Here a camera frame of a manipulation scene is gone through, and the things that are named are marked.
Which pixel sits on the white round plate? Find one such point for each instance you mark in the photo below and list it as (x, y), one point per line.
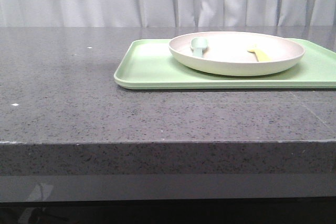
(227, 53)

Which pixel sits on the yellow fork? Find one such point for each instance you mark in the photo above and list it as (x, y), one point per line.
(260, 55)

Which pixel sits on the light green tray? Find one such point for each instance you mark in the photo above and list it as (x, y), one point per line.
(149, 65)

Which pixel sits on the teal green spoon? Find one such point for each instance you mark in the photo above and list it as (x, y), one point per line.
(198, 46)

